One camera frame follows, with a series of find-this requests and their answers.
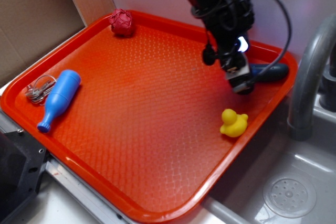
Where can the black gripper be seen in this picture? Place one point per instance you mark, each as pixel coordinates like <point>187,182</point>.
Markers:
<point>233,61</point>

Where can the dark green plastic pickle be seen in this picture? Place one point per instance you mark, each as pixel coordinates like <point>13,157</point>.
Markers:
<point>275,73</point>

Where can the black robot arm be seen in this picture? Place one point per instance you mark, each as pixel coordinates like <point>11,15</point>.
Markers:
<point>226,21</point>

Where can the yellow rubber duck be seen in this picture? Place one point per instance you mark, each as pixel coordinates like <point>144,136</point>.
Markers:
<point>234,125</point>

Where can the grey toy faucet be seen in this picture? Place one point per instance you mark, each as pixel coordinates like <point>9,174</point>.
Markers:
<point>316,71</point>

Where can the grey toy sink basin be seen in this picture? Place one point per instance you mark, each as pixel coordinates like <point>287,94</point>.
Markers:
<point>279,180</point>

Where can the red plastic tray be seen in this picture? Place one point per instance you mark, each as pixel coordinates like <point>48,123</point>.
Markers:
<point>143,129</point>

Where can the red crumpled ball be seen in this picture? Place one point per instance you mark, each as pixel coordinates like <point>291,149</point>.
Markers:
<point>122,23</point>

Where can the blue plastic bottle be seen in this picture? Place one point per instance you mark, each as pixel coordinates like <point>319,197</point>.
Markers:
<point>59,98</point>

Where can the silver key bunch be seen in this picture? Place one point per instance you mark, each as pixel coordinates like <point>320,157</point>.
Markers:
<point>38,91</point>

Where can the brown cardboard panel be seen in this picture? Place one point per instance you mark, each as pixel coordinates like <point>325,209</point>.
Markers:
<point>32,28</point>

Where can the black metal bracket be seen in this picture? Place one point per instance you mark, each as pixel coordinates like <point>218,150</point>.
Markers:
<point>23,161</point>

